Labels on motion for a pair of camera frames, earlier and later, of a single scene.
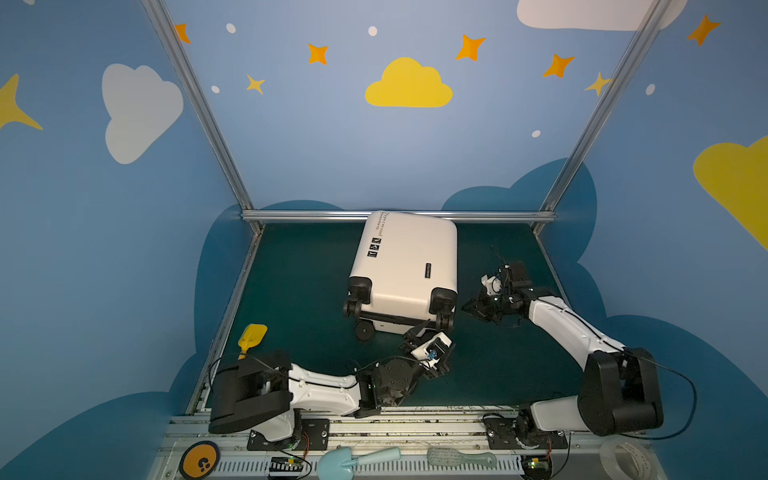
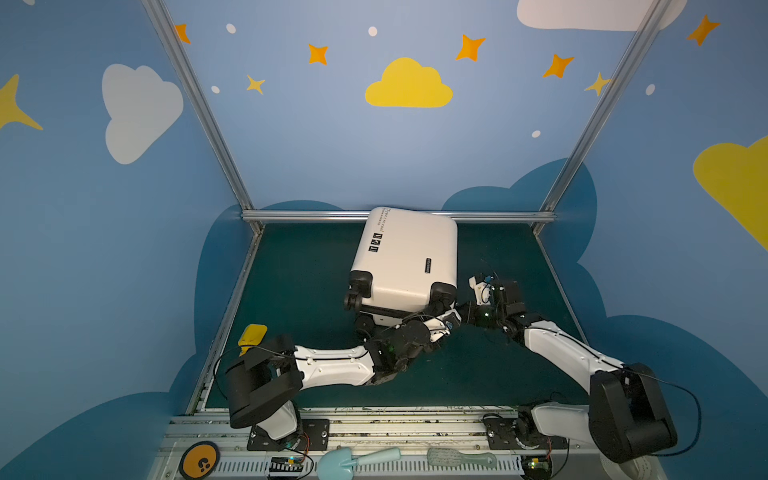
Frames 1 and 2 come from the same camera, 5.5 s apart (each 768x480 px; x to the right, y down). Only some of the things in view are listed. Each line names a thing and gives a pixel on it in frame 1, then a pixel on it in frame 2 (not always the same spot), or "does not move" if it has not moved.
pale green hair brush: (449, 457) does not move
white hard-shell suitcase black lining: (404, 273) does not move
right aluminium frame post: (624, 69) does not move
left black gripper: (420, 336) -> (417, 327)
